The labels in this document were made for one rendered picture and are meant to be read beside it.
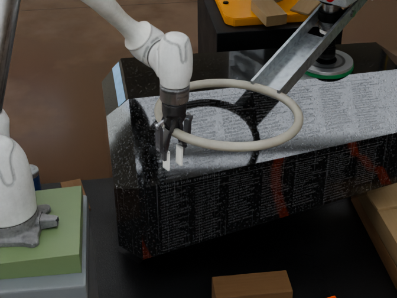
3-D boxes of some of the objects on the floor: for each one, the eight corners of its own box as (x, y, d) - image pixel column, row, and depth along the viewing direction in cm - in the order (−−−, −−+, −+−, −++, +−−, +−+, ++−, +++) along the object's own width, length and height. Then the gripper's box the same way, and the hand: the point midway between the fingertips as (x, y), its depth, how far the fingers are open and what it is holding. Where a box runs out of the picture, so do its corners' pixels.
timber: (215, 320, 288) (215, 298, 282) (211, 298, 298) (211, 276, 292) (291, 313, 291) (293, 291, 285) (284, 291, 301) (286, 269, 294)
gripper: (157, 112, 218) (156, 180, 230) (204, 98, 227) (201, 164, 239) (143, 103, 223) (143, 169, 235) (189, 88, 232) (187, 154, 244)
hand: (172, 158), depth 235 cm, fingers closed on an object, 4 cm apart
